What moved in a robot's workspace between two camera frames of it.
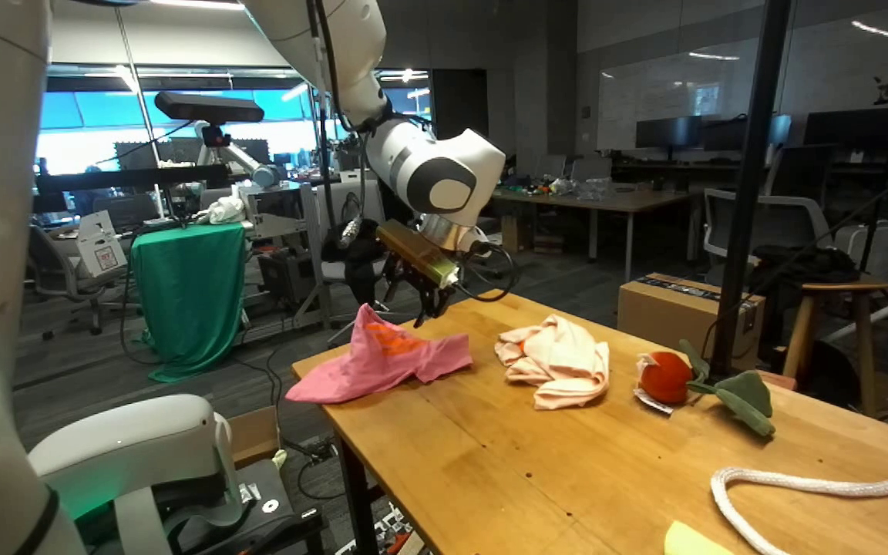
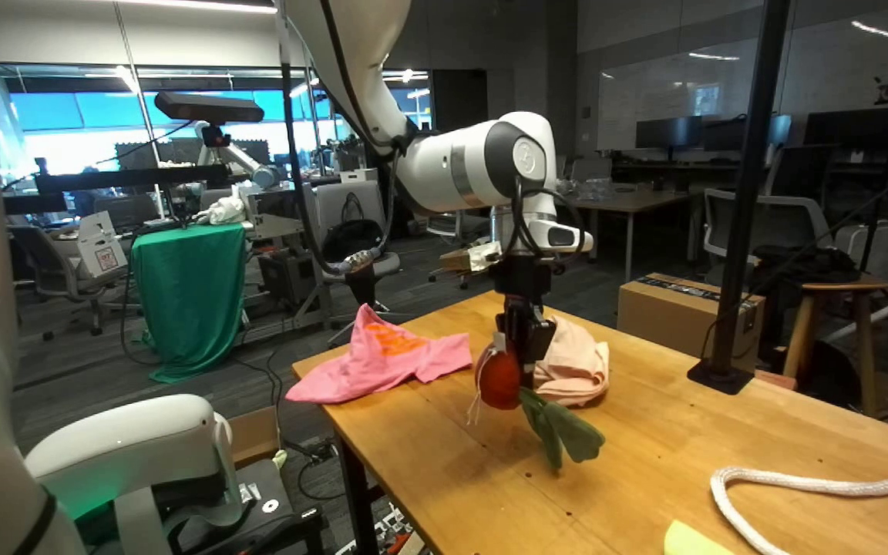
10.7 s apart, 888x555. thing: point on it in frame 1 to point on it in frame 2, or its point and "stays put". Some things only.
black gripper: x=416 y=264 to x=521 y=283
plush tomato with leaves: x=669 y=381 to x=560 y=431
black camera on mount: x=212 y=112 stays put
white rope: x=846 y=488 stays put
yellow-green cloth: x=683 y=540 stays put
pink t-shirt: x=378 y=356 stays put
